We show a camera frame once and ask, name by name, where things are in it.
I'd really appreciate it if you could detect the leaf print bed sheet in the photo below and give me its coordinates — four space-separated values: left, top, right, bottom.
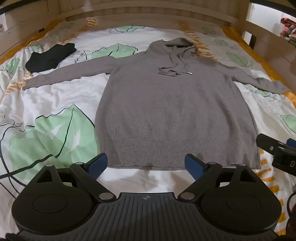
0 17 296 235

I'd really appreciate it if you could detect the grey knit hooded sweater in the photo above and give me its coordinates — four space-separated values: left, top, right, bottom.
22 37 292 171

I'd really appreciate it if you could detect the pile of colourful clothes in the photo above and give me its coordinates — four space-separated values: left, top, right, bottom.
280 17 296 44

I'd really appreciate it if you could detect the black folded cloth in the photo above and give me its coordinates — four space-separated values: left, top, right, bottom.
25 43 77 73

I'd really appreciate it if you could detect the wooden bed frame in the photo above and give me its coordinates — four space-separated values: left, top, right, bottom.
0 0 296 61

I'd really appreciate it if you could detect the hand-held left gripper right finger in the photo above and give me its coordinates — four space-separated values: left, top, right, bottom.
178 153 260 202

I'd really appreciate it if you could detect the black cable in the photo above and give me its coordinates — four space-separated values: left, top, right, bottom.
286 185 296 232

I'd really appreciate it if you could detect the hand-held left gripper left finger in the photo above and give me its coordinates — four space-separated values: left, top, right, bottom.
36 153 117 202

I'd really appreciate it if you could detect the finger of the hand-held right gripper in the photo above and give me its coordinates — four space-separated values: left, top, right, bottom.
256 133 296 154

